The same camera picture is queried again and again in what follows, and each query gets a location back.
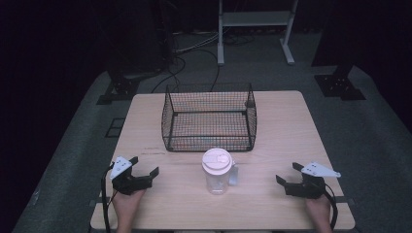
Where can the clear cup with white lid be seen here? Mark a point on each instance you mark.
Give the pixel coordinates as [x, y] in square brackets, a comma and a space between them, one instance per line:
[217, 171]

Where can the person's left hand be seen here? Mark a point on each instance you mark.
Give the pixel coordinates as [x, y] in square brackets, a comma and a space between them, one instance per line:
[127, 203]

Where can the white metal stand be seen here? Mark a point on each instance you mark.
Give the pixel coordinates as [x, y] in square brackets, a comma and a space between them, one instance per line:
[256, 29]

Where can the black stand base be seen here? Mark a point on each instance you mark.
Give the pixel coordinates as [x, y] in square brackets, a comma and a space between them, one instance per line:
[338, 84]
[118, 89]

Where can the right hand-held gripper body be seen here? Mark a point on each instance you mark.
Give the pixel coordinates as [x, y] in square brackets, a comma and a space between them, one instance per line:
[309, 183]

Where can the person's right hand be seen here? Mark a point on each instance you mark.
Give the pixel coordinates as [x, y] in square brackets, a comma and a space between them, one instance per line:
[318, 210]

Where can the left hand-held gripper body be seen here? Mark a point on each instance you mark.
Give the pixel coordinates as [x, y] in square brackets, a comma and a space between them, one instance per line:
[124, 179]

